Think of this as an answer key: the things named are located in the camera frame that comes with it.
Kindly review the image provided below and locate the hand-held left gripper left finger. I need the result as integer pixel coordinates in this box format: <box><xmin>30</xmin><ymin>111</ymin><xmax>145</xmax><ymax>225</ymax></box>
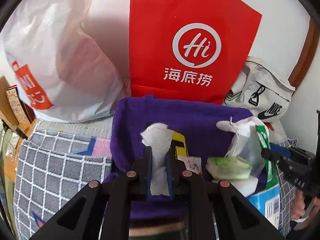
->
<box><xmin>30</xmin><ymin>146</ymin><xmax>153</xmax><ymax>240</ymax></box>

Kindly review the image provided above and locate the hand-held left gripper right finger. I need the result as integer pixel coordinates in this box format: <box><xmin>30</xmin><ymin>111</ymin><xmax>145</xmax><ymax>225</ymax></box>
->
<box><xmin>165</xmin><ymin>152</ymin><xmax>285</xmax><ymax>240</ymax></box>

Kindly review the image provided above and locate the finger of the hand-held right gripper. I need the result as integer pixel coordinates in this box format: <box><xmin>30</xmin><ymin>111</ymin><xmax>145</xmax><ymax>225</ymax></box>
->
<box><xmin>271</xmin><ymin>143</ymin><xmax>292</xmax><ymax>155</ymax></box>
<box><xmin>261</xmin><ymin>149</ymin><xmax>284</xmax><ymax>167</ymax></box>

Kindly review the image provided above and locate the green tissue packet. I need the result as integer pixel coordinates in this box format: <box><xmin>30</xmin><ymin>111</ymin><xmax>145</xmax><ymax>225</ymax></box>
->
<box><xmin>255</xmin><ymin>125</ymin><xmax>280</xmax><ymax>190</ymax></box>

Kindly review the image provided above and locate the small white printed sachet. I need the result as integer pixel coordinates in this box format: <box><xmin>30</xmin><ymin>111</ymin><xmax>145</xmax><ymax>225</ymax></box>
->
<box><xmin>184</xmin><ymin>156</ymin><xmax>202</xmax><ymax>174</ymax></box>

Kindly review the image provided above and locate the white mesh net bag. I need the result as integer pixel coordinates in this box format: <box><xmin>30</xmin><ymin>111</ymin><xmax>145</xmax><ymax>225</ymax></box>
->
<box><xmin>216</xmin><ymin>116</ymin><xmax>267</xmax><ymax>178</ymax></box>

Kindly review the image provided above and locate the person's right hand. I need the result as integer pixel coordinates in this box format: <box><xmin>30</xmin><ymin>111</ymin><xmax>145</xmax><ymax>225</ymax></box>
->
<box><xmin>291</xmin><ymin>195</ymin><xmax>307</xmax><ymax>220</ymax></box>

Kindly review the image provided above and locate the blue tissue box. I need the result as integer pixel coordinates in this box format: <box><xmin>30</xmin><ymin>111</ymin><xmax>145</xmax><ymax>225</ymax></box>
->
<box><xmin>247</xmin><ymin>184</ymin><xmax>282</xmax><ymax>230</ymax></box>

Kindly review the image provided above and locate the grey waist bag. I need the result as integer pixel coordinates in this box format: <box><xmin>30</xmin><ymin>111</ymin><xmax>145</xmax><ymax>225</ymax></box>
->
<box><xmin>224</xmin><ymin>56</ymin><xmax>296</xmax><ymax>123</ymax></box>

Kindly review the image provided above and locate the purple towel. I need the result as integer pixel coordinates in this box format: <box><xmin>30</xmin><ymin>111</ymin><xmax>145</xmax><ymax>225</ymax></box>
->
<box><xmin>102</xmin><ymin>95</ymin><xmax>267</xmax><ymax>220</ymax></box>

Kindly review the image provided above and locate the grey checked blanket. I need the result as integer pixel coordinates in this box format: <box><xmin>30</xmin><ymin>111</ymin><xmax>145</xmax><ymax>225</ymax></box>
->
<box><xmin>14</xmin><ymin>129</ymin><xmax>300</xmax><ymax>240</ymax></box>

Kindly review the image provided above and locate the wooden nightstand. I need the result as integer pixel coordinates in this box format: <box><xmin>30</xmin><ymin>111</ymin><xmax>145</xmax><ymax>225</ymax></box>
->
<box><xmin>0</xmin><ymin>115</ymin><xmax>35</xmax><ymax>183</ymax></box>

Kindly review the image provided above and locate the white plastic shopping bag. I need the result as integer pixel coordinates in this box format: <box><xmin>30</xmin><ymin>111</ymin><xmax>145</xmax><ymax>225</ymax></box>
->
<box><xmin>2</xmin><ymin>0</ymin><xmax>130</xmax><ymax>123</ymax></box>

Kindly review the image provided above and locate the patterned book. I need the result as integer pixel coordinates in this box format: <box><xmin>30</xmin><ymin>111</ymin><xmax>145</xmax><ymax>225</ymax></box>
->
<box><xmin>5</xmin><ymin>85</ymin><xmax>34</xmax><ymax>125</ymax></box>

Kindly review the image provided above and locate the red paper bag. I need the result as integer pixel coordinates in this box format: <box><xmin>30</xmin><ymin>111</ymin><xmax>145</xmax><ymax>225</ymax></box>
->
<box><xmin>129</xmin><ymin>0</ymin><xmax>262</xmax><ymax>105</ymax></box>

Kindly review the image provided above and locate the wooden headboard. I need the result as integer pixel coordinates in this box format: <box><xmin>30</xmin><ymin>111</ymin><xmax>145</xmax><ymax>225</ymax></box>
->
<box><xmin>0</xmin><ymin>76</ymin><xmax>10</xmax><ymax>120</ymax></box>

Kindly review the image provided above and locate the brown wooden door frame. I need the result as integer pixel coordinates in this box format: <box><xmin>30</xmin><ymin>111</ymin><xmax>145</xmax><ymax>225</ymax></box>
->
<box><xmin>287</xmin><ymin>17</ymin><xmax>317</xmax><ymax>90</ymax></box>

